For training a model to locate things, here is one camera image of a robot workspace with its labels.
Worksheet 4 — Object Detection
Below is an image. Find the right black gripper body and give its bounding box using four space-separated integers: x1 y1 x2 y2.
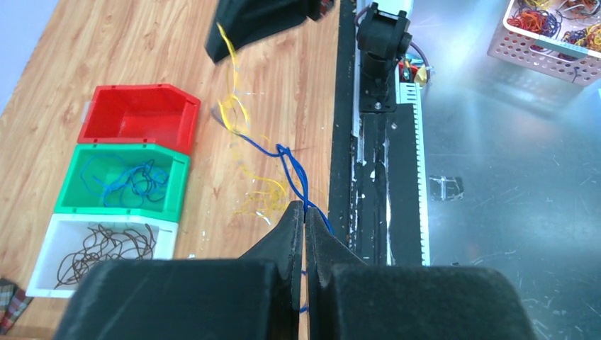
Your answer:
205 0 335 64

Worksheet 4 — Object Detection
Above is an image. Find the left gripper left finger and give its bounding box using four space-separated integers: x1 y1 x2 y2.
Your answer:
55 201 304 339

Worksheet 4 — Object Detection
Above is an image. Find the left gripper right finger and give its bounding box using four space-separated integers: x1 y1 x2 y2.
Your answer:
305 208 535 339

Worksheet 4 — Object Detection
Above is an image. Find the yellow wire tangle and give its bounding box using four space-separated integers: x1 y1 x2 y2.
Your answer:
213 22 292 222

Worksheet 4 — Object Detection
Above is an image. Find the dark blue wire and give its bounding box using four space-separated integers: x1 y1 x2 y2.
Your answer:
235 131 335 315

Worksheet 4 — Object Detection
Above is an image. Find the brown wire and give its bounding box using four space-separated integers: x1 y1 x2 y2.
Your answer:
54 222 157 290

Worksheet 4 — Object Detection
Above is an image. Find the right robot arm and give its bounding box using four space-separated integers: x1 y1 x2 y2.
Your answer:
205 0 413 113

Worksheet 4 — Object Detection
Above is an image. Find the red plastic bin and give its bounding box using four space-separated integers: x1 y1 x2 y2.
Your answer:
77 84 201 156

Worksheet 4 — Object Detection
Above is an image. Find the white plastic bin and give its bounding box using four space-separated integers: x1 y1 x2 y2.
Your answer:
26 214 179 298

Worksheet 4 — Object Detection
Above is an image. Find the green plastic bin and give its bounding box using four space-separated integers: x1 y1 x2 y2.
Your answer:
54 144 191 222

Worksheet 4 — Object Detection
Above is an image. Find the plaid cloth under tray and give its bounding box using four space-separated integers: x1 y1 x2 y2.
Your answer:
1 278 33 336

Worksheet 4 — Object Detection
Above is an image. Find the pink perforated basket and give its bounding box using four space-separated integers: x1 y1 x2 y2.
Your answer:
488 1 600 86

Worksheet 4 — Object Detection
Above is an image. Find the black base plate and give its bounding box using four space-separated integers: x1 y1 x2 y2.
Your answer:
328 1 431 266

